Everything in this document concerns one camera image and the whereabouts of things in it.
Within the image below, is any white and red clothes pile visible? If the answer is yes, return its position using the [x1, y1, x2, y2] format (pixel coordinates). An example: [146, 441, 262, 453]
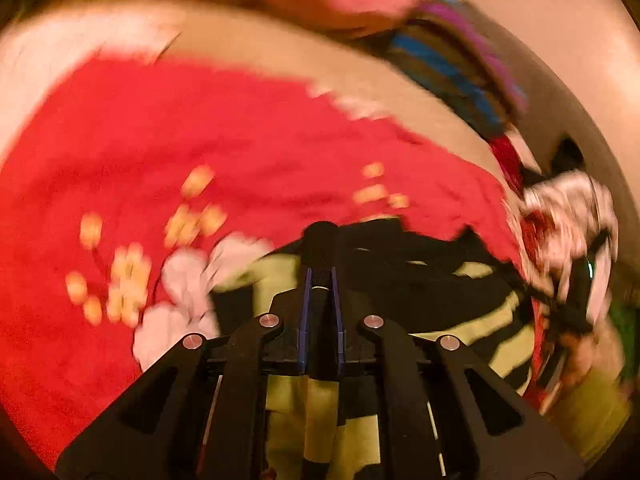
[489, 129, 622, 321]

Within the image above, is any beige bed sheet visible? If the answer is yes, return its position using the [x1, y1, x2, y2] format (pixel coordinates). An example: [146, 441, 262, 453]
[1, 0, 502, 178]

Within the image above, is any multicolour striped pillow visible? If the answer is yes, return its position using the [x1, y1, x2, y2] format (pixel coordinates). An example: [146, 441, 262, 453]
[384, 0, 527, 141]

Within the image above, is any red floral blanket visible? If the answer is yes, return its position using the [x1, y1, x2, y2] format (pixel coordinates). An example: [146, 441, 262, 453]
[1, 56, 521, 465]

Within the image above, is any black and green striped sweater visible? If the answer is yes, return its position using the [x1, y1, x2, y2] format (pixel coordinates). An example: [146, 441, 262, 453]
[210, 219, 534, 479]

